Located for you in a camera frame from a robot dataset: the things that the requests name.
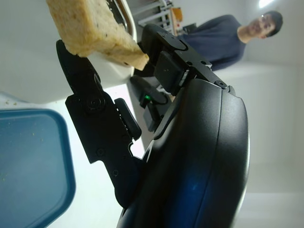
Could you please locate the slice of brown bread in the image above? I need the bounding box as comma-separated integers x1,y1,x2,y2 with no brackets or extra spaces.
46,0,150,71

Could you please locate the white two-slot toaster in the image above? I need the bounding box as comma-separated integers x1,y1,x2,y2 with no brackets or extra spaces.
0,0,143,105

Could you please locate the person in dark blue shirt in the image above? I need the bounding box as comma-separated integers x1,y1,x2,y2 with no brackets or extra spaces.
176,10,284,72

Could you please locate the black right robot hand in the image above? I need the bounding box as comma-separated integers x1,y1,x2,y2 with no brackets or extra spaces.
56,23,251,228

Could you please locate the blue plastic tray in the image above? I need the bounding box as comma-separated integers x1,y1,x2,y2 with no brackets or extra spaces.
0,108,77,228

